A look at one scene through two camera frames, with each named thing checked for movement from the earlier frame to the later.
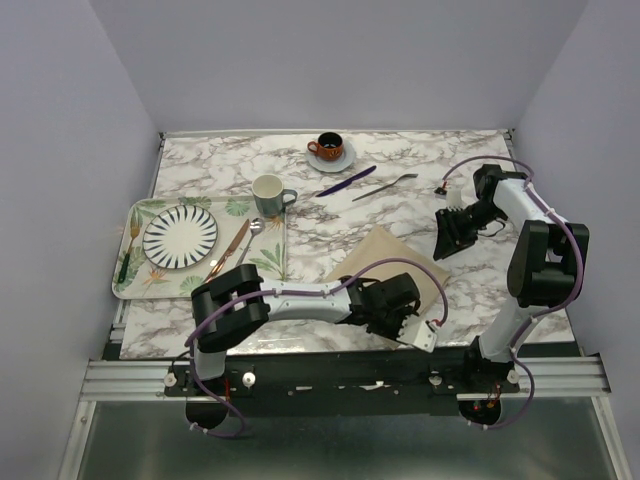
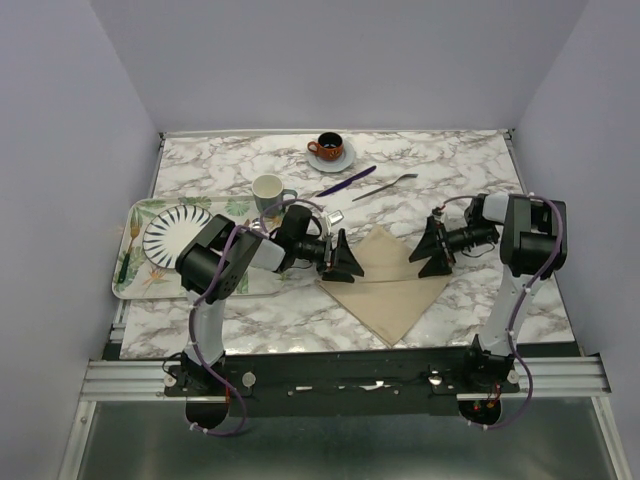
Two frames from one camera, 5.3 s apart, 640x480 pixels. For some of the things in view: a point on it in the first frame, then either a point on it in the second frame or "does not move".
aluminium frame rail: x=555 y=379 does not move
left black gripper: x=402 y=313 to x=342 y=260
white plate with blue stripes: x=180 y=236 does not move
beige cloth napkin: x=379 y=246 does not move
